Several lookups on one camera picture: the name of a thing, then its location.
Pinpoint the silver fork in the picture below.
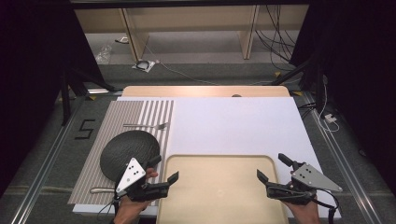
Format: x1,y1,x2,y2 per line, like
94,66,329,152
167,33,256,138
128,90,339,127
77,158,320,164
122,121,169,131

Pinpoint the white cable with plug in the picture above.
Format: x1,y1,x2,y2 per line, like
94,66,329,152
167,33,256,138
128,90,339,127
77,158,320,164
317,74,341,133

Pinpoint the silver table knife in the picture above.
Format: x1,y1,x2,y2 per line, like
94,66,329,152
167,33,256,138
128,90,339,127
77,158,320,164
89,186,117,194

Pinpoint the person's left hand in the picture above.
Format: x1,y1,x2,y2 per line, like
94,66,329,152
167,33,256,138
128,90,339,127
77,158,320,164
113,167,159,224

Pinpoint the metal floor rail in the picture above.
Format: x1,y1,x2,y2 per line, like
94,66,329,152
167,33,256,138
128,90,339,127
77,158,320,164
302,92,385,224
10,90,92,224

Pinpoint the black textured round plate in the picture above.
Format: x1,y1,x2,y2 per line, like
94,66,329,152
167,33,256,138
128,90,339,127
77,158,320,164
99,130,162,183

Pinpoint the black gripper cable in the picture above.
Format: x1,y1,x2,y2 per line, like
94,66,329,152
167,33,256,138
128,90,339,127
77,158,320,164
311,189,341,224
96,195,120,224

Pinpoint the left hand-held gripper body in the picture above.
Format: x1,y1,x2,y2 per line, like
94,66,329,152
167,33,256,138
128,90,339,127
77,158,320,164
115,157,171,203

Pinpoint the person's right hand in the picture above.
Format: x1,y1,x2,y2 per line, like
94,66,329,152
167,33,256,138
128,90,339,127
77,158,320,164
282,199,322,224

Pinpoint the thin white floor cable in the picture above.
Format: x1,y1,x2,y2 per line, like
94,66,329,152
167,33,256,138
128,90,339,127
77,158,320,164
145,46,273,87

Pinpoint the grey striped placemat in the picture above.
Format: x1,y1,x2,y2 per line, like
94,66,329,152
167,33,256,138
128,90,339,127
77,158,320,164
67,99,176,207

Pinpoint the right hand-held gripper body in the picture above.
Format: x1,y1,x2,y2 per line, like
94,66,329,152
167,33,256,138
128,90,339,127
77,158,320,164
265,161,344,206

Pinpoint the black curtain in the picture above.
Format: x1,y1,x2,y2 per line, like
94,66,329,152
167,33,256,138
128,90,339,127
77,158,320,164
0,0,106,197
290,0,396,188

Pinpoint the bundle of black cables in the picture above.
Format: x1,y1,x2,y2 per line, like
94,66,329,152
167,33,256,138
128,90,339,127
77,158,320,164
255,4,297,72

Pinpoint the clear plastic bag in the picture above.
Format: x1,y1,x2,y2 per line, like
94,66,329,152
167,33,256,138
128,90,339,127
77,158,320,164
94,45,113,64

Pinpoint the white packet with black item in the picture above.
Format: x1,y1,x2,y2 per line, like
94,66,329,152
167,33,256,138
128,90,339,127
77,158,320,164
132,59,157,74

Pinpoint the beige plastic tray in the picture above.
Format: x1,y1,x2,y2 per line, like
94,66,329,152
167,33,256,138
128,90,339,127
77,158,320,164
155,154,290,224

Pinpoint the black metal stand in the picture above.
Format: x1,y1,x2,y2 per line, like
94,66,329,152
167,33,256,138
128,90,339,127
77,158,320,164
60,67,117,126
270,51,325,111

